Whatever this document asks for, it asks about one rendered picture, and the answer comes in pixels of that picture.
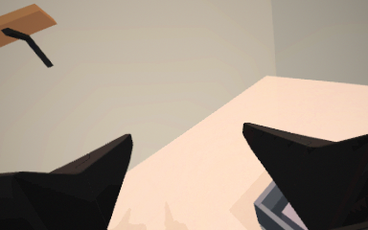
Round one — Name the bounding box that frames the dark grey open box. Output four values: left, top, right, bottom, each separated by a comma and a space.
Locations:
253, 180, 293, 230

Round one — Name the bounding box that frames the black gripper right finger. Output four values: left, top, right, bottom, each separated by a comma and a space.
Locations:
242, 123, 368, 230

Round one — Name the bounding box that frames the grey square plate with hole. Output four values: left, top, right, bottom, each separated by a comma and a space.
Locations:
282, 203, 309, 230

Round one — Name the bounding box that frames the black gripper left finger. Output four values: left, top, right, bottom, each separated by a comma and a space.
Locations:
0, 134, 133, 230

